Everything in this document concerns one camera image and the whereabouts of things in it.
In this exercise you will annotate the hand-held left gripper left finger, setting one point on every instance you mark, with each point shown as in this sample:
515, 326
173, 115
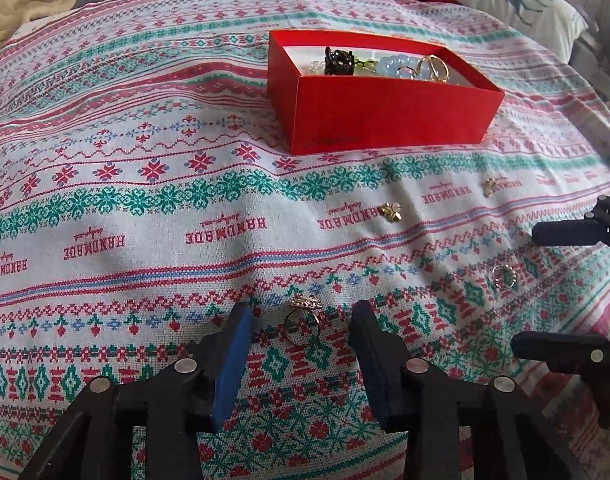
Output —
230, 365

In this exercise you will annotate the white deer print pillow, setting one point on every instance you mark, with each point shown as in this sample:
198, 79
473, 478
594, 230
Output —
535, 10

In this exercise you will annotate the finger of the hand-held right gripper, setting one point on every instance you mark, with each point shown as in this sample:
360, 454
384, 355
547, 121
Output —
560, 232
550, 347

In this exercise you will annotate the red cardboard box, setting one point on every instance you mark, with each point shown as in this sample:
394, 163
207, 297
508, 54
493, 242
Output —
385, 120

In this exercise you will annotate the patterned knit-print bed cover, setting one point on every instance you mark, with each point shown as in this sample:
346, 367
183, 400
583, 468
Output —
135, 235

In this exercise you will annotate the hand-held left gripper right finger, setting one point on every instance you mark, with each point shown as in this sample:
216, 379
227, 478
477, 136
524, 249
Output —
377, 365

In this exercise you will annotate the gold hoop rings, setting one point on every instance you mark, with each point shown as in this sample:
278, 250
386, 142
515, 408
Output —
444, 72

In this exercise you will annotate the small gold earring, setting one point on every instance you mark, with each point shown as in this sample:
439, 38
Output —
490, 186
391, 211

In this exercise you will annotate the beige quilted blanket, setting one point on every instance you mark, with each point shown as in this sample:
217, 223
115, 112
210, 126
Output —
25, 0

